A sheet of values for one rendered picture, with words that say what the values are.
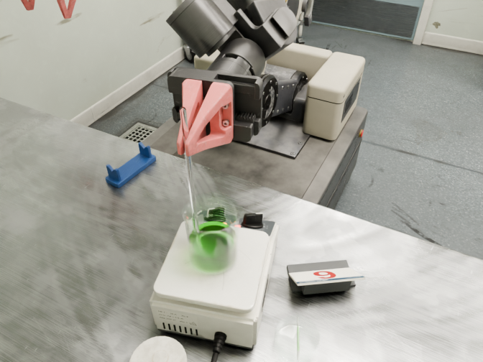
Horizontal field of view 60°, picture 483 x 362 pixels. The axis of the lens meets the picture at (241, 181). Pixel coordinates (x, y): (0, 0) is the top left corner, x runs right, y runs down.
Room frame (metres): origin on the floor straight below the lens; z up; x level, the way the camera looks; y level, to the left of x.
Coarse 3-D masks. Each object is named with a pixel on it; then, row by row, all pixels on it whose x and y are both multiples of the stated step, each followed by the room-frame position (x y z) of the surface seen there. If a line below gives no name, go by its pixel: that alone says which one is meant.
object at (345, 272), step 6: (330, 270) 0.37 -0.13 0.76; (336, 270) 0.37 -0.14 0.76; (342, 270) 0.36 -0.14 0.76; (348, 270) 0.36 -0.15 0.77; (294, 276) 0.35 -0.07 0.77; (300, 276) 0.35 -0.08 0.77; (306, 276) 0.35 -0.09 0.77; (312, 276) 0.35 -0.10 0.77; (318, 276) 0.34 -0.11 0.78; (324, 276) 0.34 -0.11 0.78; (330, 276) 0.34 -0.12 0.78; (336, 276) 0.34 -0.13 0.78; (342, 276) 0.34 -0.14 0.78; (348, 276) 0.34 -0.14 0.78; (354, 276) 0.34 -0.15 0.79
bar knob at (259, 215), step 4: (244, 216) 0.42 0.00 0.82; (248, 216) 0.42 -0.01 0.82; (252, 216) 0.42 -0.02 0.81; (256, 216) 0.42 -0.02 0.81; (260, 216) 0.43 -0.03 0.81; (244, 220) 0.41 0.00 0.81; (248, 220) 0.41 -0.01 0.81; (252, 220) 0.42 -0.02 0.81; (256, 220) 0.42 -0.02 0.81; (260, 220) 0.42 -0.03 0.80; (244, 224) 0.41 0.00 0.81; (248, 224) 0.41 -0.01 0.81; (252, 224) 0.41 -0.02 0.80; (256, 224) 0.41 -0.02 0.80; (260, 224) 0.42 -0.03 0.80; (256, 228) 0.40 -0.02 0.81
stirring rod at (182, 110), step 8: (184, 112) 0.32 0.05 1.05; (184, 120) 0.32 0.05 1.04; (184, 128) 0.32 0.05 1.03; (184, 136) 0.32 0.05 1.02; (184, 144) 0.32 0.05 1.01; (192, 168) 0.32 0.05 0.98; (192, 176) 0.32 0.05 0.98; (192, 184) 0.32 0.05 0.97; (192, 192) 0.32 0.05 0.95; (192, 200) 0.32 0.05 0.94; (192, 208) 0.32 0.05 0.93; (192, 216) 0.32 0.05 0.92
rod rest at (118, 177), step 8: (144, 152) 0.63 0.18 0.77; (136, 160) 0.62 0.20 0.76; (144, 160) 0.62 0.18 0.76; (152, 160) 0.62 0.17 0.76; (112, 168) 0.57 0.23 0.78; (120, 168) 0.60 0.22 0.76; (128, 168) 0.60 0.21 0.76; (136, 168) 0.60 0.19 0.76; (144, 168) 0.61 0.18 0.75; (112, 176) 0.57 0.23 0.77; (120, 176) 0.57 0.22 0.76; (128, 176) 0.57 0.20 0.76; (112, 184) 0.56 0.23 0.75; (120, 184) 0.55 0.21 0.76
